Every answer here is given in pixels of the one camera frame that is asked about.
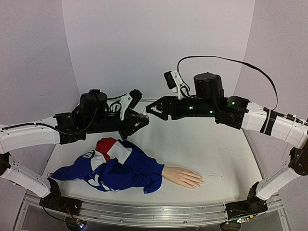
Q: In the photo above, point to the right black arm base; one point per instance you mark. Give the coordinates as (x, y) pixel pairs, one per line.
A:
(252, 205)

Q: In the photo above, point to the blue red white jacket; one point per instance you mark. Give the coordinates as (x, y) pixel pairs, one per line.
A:
(114, 165)

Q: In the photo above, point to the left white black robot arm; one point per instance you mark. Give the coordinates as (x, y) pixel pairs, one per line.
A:
(52, 130)

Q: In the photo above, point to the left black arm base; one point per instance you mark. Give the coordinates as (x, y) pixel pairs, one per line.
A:
(57, 202)

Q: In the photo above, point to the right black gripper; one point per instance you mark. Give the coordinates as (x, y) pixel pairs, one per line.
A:
(170, 108)

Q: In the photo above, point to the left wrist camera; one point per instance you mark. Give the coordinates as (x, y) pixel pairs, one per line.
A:
(129, 100)

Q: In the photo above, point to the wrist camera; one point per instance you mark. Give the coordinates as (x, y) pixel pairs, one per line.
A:
(129, 100)
(176, 84)

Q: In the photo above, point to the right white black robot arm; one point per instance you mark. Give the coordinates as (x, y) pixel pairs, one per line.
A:
(239, 113)

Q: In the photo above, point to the clear nail polish bottle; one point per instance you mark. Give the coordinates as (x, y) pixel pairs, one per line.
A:
(143, 116)

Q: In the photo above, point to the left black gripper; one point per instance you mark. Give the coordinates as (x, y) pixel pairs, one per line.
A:
(128, 131)

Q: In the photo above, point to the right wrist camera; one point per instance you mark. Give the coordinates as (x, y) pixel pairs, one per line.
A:
(176, 84)

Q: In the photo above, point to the aluminium front rail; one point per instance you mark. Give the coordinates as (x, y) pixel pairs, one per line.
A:
(170, 207)

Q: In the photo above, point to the mannequin hand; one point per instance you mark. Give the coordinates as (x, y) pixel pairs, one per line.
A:
(182, 177)

